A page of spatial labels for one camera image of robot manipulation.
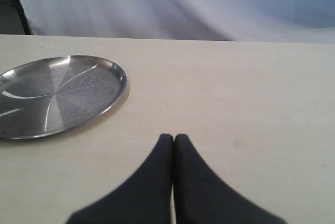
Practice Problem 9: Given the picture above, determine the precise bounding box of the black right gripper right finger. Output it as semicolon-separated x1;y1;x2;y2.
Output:
174;134;285;223

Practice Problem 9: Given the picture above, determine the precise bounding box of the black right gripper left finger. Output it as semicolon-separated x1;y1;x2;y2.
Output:
67;134;173;223

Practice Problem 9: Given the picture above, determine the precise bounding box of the round steel plate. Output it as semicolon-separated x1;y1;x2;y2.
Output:
1;55;127;140

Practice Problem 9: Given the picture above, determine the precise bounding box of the white backdrop cloth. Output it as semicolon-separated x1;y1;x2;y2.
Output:
19;0;334;43

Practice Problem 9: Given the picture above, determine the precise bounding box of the black backdrop stand pole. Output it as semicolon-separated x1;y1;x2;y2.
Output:
12;0;32;35

